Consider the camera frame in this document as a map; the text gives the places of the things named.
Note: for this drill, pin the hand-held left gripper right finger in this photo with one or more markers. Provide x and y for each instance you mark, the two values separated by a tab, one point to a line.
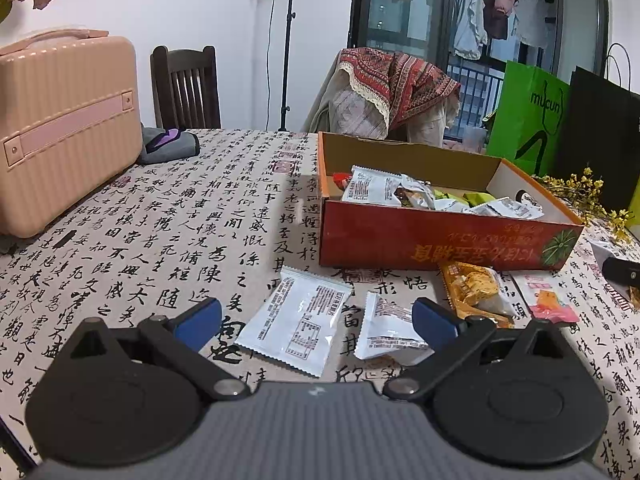
432	325

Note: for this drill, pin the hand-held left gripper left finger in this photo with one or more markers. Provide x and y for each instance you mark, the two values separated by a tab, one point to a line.
197	325

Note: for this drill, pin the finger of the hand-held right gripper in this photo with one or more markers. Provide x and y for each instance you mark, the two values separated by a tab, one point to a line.
622	275

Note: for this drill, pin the small white snack packet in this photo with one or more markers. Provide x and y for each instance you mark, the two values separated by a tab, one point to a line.
605	250
387	327

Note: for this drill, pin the orange snack packet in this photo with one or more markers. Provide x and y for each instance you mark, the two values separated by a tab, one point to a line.
475	287

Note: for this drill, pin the pink snack packet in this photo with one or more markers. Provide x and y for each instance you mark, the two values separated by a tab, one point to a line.
547	302

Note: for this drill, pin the orange cardboard box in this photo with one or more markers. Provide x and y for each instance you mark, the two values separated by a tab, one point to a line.
400	240

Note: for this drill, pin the large white snack packet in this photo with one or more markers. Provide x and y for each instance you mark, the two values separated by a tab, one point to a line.
295	325

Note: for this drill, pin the pile of snack packets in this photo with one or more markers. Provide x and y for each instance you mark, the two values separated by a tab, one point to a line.
372	187

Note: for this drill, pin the yellow flower sprig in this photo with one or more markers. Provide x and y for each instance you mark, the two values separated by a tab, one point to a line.
582	195

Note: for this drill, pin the black paper bag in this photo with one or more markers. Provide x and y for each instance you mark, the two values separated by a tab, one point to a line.
600	140

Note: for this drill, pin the grey and purple pouch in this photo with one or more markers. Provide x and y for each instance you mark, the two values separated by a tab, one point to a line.
167	147

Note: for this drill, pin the green paper bag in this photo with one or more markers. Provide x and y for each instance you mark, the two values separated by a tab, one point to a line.
525	115

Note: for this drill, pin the chair with patterned cloth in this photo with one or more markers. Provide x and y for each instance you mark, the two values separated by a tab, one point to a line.
350	115

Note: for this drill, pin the dark wooden chair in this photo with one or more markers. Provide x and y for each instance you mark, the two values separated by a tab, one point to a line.
187	90

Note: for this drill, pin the pink ribbed suitcase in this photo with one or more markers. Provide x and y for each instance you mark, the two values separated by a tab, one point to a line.
65	130

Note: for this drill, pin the white hanging garment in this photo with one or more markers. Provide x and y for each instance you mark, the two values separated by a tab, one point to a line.
535	15

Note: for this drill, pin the black light stand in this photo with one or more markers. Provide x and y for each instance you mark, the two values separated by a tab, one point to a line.
289	45

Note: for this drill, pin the light blue hanging garment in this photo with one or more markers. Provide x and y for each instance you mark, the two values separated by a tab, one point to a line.
470	10

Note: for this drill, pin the dark sliding glass door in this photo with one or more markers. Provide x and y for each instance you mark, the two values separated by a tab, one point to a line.
400	5

